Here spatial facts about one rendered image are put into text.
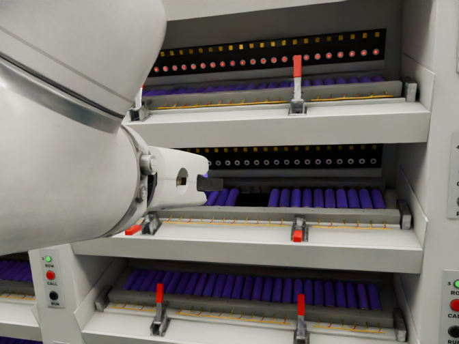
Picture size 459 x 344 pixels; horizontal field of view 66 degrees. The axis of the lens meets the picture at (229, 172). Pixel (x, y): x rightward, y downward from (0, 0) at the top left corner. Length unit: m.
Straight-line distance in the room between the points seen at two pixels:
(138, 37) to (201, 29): 0.62
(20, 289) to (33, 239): 0.79
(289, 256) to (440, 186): 0.24
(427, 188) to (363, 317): 0.27
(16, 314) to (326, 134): 0.74
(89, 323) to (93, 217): 0.63
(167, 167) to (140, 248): 0.42
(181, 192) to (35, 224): 0.14
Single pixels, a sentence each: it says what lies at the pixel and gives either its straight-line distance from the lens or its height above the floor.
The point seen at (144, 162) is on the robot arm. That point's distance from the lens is 0.24.
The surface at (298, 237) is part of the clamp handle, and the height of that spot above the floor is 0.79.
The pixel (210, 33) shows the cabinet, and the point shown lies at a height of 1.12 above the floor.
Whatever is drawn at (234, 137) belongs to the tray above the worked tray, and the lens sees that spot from 0.56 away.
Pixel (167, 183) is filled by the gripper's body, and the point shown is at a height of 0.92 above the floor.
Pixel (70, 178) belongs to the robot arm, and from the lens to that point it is 0.17.
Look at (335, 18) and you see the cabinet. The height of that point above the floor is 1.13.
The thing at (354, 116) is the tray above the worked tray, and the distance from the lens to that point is 0.54.
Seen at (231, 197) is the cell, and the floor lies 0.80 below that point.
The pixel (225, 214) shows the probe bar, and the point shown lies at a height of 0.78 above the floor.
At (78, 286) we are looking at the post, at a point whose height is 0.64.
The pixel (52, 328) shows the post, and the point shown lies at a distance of 0.86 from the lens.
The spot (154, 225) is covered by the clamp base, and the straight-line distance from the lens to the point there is 0.66.
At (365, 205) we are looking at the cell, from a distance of 0.65.
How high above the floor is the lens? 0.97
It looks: 10 degrees down
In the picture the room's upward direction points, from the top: 3 degrees counter-clockwise
